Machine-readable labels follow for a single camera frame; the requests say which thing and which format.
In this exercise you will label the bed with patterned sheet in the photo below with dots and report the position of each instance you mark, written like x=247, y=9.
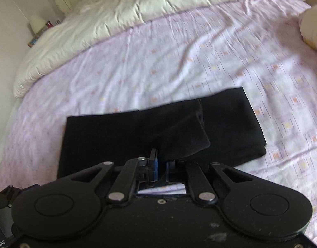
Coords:
x=148, y=69

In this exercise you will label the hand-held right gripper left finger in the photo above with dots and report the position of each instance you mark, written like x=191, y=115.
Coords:
x=155, y=166

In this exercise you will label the cream pillow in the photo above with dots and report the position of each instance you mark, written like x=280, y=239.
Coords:
x=312, y=25

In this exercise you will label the small blue box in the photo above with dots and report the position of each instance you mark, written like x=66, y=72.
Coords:
x=33, y=41

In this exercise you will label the wooden nightstand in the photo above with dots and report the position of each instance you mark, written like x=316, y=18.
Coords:
x=34, y=41

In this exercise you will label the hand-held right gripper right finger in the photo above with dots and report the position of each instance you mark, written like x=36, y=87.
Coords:
x=169, y=171

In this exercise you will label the white duvet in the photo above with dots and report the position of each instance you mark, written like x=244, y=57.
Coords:
x=122, y=7

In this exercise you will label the black pants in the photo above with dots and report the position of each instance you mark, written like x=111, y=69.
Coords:
x=225, y=124

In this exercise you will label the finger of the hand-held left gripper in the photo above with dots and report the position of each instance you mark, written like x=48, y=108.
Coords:
x=8, y=195

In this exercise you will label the white table lamp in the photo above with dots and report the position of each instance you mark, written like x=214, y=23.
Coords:
x=35, y=23

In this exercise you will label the red jar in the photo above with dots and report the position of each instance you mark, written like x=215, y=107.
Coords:
x=48, y=25

